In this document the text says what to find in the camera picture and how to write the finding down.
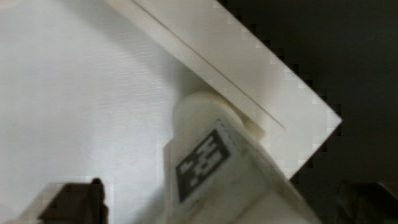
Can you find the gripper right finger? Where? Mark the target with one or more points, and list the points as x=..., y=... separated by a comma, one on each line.
x=366, y=203

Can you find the white square tabletop part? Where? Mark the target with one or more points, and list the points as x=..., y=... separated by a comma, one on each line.
x=103, y=60

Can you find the white leg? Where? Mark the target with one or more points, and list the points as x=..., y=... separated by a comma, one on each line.
x=226, y=187

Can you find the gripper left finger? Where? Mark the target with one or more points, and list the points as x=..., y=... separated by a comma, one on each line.
x=77, y=206

